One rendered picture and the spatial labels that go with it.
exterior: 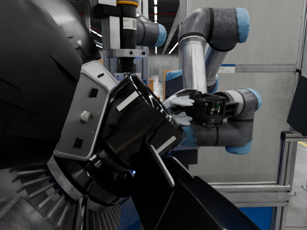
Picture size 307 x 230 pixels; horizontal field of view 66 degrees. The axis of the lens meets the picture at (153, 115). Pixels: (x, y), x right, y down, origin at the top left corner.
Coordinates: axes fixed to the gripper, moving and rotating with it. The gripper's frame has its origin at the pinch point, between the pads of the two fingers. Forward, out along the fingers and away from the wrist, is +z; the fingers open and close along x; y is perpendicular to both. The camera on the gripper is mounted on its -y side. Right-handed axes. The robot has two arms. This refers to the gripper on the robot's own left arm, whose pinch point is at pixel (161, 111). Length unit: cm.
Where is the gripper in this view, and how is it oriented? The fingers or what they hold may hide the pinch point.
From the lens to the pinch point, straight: 53.0
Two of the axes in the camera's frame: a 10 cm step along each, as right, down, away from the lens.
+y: 6.3, 2.5, -7.4
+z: -7.8, 1.2, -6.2
